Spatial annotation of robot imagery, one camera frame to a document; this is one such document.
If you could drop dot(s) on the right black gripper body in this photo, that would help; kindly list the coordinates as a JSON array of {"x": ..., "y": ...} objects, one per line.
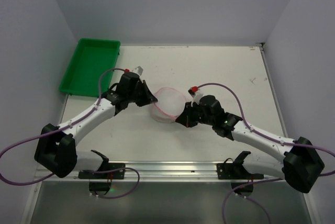
[{"x": 189, "y": 114}]

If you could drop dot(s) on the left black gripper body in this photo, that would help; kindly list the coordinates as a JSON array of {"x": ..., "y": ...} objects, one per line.
[{"x": 143, "y": 92}]

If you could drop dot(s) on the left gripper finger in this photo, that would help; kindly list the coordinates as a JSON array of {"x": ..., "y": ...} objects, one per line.
[
  {"x": 146, "y": 93},
  {"x": 144, "y": 102}
]

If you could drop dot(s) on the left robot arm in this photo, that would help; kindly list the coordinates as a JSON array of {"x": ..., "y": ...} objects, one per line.
[{"x": 56, "y": 148}]

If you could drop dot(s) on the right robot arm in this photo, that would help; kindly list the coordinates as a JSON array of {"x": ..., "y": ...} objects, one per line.
[{"x": 295, "y": 161}]

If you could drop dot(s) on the green plastic tray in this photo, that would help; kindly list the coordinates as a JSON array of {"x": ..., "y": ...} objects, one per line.
[{"x": 91, "y": 58}]

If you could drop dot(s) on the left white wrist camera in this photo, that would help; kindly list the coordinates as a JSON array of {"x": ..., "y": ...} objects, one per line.
[{"x": 137, "y": 70}]

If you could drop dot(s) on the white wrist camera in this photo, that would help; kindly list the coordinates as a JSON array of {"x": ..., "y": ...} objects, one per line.
[
  {"x": 137, "y": 70},
  {"x": 196, "y": 94}
]

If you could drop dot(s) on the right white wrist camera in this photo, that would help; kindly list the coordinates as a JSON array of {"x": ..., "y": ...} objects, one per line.
[{"x": 196, "y": 94}]

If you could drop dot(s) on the aluminium front rail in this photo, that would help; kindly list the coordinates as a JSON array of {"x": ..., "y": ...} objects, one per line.
[{"x": 183, "y": 171}]

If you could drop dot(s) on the aluminium rail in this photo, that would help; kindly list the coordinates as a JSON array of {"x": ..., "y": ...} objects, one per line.
[
  {"x": 279, "y": 112},
  {"x": 183, "y": 171}
]

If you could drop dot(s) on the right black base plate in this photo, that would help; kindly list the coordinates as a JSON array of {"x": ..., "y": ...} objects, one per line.
[{"x": 233, "y": 170}]

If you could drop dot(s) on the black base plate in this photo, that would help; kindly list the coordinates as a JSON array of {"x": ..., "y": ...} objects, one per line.
[
  {"x": 104, "y": 173},
  {"x": 233, "y": 170}
]

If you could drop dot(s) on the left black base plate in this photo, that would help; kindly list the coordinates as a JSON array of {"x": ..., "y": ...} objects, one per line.
[{"x": 104, "y": 173}]

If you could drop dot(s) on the aluminium right side rail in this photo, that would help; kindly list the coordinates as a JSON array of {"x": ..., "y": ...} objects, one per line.
[{"x": 279, "y": 112}]

